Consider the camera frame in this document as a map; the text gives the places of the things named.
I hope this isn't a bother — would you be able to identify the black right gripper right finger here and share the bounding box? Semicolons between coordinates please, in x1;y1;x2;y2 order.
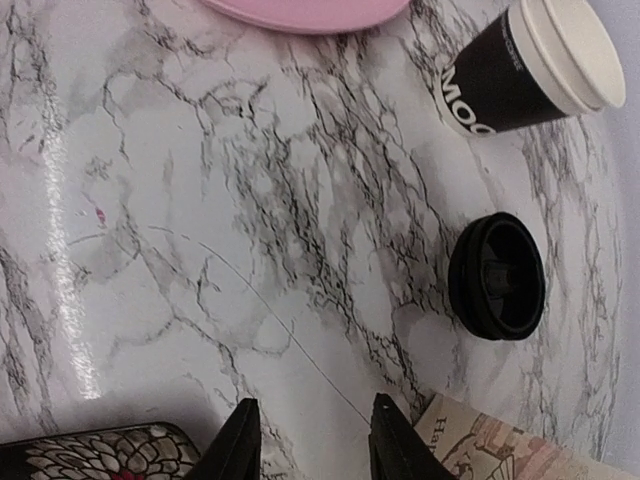
368;393;453;480

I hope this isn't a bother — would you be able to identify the black paper coffee cup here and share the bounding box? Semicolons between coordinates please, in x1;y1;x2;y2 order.
438;0;627;138

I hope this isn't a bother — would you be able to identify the black floral square plate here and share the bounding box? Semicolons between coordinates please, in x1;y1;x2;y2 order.
1;422;200;480

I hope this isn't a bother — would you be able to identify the pink round plate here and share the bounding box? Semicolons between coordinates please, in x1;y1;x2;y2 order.
204;0;409;35

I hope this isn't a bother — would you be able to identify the black plastic cup lid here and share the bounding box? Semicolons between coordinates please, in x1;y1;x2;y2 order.
448;212;546;341

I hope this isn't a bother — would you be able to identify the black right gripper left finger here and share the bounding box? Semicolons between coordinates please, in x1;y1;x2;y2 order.
198;398;261;480

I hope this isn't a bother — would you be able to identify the cream bear paper bag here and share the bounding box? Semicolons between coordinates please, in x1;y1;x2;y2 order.
415;394;633;479

